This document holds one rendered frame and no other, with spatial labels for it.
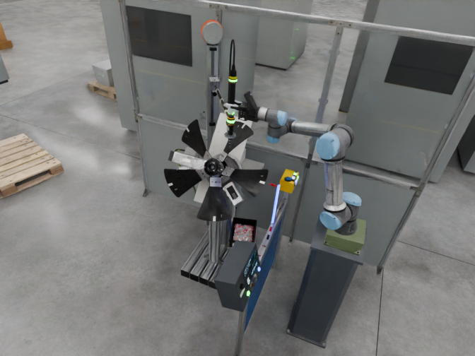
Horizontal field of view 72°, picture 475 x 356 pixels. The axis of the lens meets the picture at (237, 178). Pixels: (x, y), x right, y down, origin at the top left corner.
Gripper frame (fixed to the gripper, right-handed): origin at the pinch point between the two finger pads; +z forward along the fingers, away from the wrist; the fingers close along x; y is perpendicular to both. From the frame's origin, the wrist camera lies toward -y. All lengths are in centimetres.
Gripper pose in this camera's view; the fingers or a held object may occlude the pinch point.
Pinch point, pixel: (227, 102)
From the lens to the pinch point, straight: 192.2
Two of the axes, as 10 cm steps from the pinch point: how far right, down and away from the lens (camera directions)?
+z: -9.2, -2.7, 2.7
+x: 3.8, -5.4, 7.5
